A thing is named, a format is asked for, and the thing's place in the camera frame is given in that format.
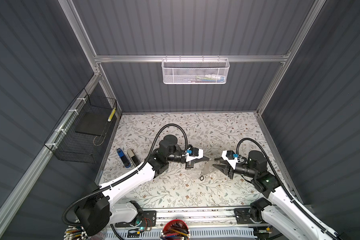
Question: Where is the grey strap metal keyring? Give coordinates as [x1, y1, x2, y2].
[201, 159, 215, 178]

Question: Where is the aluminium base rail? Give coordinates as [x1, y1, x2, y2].
[107, 206, 277, 238]

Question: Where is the black wire wall basket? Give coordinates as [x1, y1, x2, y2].
[45, 90, 118, 164]

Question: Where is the black corrugated cable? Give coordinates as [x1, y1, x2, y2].
[235, 137, 343, 240]
[61, 123, 189, 227]

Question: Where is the red pencil cup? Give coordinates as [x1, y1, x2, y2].
[160, 219, 191, 240]

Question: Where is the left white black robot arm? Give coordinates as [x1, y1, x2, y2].
[74, 135, 209, 237]

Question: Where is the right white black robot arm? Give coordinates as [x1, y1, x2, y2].
[213, 151, 340, 240]

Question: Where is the yellow marker pen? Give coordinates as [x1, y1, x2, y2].
[108, 108, 116, 122]

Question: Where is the right black corrugated cable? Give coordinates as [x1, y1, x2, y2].
[235, 137, 343, 240]

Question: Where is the clear pencil jar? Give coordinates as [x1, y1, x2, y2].
[63, 225, 91, 240]

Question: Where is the blue usb stick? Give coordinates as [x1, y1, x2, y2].
[117, 148, 131, 168]

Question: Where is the white mesh wall basket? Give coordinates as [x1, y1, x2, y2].
[161, 57, 230, 85]

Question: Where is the left black corrugated cable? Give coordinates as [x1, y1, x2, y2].
[61, 123, 189, 227]

